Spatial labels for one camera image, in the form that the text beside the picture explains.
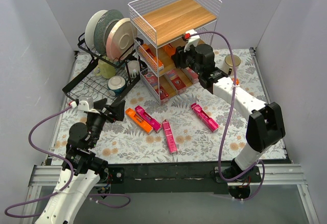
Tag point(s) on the red 3D toothpaste box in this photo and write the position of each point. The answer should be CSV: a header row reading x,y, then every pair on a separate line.
x,y
155,87
175,81
192,76

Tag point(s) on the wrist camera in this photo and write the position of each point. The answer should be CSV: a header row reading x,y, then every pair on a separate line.
x,y
192,39
84,103

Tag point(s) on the white wire three-tier shelf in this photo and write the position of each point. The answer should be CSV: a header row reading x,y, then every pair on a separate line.
x,y
161,22

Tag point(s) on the white and teal bowl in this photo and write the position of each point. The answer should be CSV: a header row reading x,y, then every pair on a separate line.
x,y
116,85

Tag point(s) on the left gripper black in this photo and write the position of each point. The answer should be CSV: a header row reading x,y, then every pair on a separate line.
x,y
107,112

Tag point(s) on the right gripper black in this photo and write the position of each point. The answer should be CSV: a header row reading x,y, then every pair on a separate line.
x,y
180,58

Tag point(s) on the grey green patterned plate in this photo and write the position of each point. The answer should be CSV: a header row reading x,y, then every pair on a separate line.
x,y
103,27

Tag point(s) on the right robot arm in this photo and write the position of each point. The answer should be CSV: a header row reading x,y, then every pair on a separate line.
x,y
265,125

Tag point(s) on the pink and cream plate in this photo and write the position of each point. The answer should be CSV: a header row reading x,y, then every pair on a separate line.
x,y
120,40

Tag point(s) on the white upside-down cup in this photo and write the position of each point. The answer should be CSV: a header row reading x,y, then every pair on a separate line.
x,y
133,68

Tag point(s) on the pale yellow mug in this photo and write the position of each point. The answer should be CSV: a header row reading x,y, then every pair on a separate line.
x,y
104,69

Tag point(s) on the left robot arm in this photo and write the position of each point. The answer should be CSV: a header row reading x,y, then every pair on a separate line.
x,y
81,169

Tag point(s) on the magenta toothpaste box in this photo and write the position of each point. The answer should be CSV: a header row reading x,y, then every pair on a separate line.
x,y
210,123
169,137
150,120

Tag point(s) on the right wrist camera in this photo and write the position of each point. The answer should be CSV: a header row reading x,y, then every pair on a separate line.
x,y
192,39

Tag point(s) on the cream mug black handle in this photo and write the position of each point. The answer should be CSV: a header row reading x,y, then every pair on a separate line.
x,y
230,63

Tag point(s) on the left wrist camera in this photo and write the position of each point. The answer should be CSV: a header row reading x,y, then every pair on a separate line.
x,y
84,103

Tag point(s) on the cream white plate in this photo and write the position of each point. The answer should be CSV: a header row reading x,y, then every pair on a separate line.
x,y
90,28

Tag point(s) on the black wire dish rack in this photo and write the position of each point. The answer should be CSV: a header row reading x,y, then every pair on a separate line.
x,y
86,83

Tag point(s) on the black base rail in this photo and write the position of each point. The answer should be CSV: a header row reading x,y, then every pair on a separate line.
x,y
181,177

